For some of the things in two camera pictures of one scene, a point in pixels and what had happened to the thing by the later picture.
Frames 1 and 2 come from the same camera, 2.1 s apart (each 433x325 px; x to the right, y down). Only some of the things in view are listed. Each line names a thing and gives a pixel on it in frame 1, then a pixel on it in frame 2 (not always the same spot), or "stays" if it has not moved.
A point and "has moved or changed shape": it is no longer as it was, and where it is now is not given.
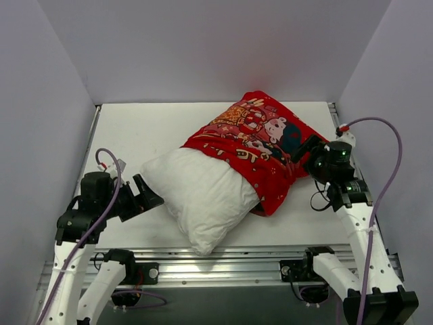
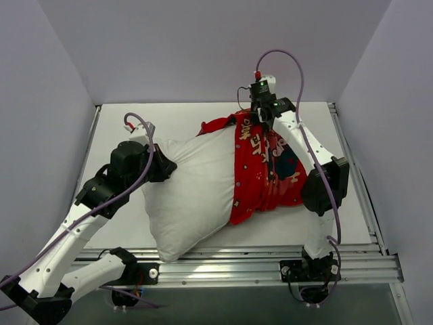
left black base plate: [141, 273] stays
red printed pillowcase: [262, 135] has moved or changed shape
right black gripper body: [307, 149] to [257, 113]
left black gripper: [132, 198] to [163, 164]
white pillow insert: [206, 197] has moved or changed shape
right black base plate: [297, 270] stays
